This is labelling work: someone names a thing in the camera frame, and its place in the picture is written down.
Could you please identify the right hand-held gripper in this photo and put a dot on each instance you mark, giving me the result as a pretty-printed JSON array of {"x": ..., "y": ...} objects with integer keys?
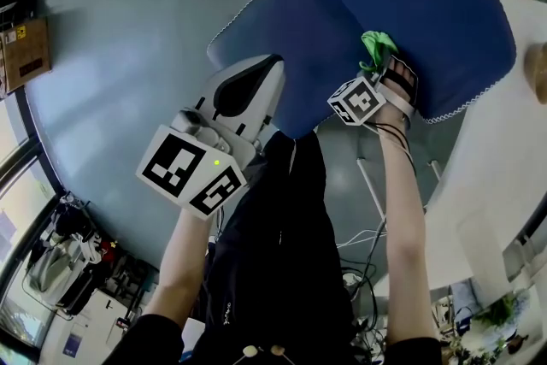
[{"x": 359, "y": 102}]

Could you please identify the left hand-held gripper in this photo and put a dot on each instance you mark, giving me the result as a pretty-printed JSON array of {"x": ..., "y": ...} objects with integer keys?
[{"x": 171, "y": 166}]

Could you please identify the green cloth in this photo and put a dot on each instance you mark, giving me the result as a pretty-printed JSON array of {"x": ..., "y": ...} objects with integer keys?
[{"x": 378, "y": 42}]

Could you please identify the blue chair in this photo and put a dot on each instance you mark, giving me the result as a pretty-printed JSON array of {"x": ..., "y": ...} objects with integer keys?
[{"x": 406, "y": 13}]

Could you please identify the person's right forearm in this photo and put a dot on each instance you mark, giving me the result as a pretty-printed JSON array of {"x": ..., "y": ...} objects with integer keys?
[{"x": 406, "y": 235}]

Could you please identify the person's left forearm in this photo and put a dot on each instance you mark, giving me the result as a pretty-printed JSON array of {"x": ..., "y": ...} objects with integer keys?
[{"x": 184, "y": 265}]

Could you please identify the person's right hand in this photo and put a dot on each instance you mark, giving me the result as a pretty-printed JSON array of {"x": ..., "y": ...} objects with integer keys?
[{"x": 401, "y": 81}]

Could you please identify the black wrist bands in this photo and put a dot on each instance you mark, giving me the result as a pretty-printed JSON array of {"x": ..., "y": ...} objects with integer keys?
[{"x": 395, "y": 132}]

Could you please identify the white metal leg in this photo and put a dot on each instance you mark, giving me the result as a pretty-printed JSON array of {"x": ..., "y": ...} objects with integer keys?
[{"x": 372, "y": 192}]

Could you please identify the white table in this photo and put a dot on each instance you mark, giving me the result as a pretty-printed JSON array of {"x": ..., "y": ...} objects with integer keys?
[{"x": 491, "y": 184}]

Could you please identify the person's black clothing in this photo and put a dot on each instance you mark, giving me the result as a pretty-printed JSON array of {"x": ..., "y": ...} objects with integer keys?
[{"x": 278, "y": 260}]

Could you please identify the brown round fruit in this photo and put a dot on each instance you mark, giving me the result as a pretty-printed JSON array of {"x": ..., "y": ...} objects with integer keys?
[{"x": 538, "y": 72}]

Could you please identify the cardboard box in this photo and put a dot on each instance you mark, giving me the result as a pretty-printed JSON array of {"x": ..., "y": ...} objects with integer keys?
[{"x": 25, "y": 55}]

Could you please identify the heap of bags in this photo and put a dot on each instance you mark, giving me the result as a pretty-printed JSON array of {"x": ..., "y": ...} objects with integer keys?
[{"x": 55, "y": 265}]

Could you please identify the pale flower bouquet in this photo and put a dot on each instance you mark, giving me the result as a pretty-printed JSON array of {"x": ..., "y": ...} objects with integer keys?
[{"x": 491, "y": 325}]

